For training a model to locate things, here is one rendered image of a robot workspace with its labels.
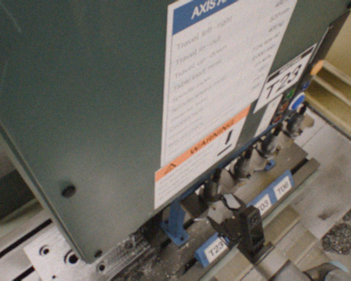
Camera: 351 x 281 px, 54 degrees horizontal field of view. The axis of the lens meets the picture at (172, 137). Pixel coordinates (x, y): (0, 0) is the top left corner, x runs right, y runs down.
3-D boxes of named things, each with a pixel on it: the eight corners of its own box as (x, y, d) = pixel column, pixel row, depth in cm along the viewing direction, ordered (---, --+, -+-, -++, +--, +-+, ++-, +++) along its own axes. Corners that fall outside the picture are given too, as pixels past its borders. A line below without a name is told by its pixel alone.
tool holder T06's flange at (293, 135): (289, 119, 104) (292, 114, 102) (305, 132, 101) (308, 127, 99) (275, 129, 101) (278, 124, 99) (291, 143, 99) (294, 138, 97)
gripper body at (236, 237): (214, 234, 90) (247, 271, 85) (219, 222, 83) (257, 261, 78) (234, 216, 93) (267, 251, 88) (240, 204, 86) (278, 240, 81)
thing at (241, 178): (242, 158, 95) (244, 154, 93) (255, 175, 92) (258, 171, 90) (223, 168, 93) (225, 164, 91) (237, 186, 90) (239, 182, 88)
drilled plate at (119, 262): (150, 250, 105) (150, 245, 101) (68, 318, 94) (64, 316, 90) (107, 196, 115) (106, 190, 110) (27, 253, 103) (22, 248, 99)
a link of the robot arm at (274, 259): (271, 276, 76) (293, 253, 80) (256, 260, 78) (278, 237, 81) (262, 284, 82) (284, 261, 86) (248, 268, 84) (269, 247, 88)
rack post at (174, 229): (190, 237, 112) (201, 201, 88) (178, 248, 110) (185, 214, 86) (170, 215, 116) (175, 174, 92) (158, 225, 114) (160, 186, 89)
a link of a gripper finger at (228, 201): (209, 192, 95) (226, 220, 91) (212, 182, 90) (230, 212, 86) (218, 188, 96) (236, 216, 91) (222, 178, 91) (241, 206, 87)
